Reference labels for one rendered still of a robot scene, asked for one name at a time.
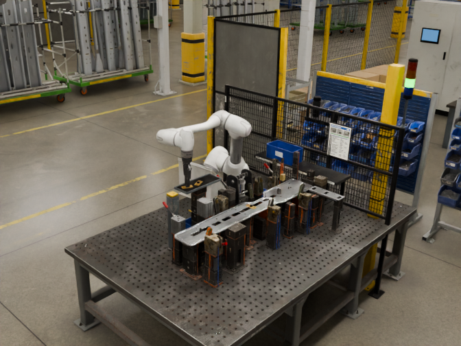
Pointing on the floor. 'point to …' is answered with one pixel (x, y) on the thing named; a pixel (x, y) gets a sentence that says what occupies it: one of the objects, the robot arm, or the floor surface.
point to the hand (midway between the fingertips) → (186, 182)
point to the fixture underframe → (90, 316)
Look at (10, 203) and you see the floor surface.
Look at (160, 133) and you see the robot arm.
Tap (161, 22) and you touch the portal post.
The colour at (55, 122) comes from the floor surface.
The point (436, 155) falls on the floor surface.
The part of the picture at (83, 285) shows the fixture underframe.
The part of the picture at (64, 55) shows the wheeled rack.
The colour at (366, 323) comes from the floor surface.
